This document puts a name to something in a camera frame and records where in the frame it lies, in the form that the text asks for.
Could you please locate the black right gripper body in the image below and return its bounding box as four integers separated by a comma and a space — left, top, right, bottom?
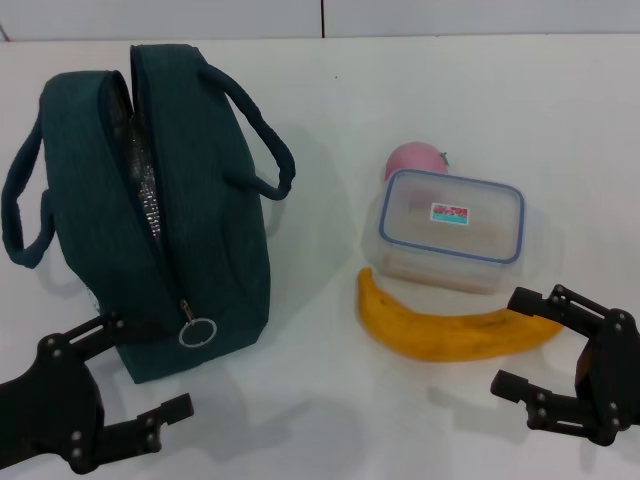
574, 308, 640, 447

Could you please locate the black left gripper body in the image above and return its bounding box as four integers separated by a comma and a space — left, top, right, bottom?
0, 337, 105, 480

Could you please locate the metal zipper pull ring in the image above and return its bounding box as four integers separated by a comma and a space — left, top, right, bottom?
178, 298, 218, 348

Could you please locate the yellow banana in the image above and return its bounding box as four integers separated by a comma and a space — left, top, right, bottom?
355, 267, 566, 362

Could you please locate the clear food container blue seal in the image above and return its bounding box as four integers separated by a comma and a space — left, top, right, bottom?
362, 168, 544, 296

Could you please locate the dark teal insulated lunch bag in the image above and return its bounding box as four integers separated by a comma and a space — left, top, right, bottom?
0, 43, 296, 385

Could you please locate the pink toy peach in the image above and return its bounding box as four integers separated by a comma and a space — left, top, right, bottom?
383, 142, 451, 182

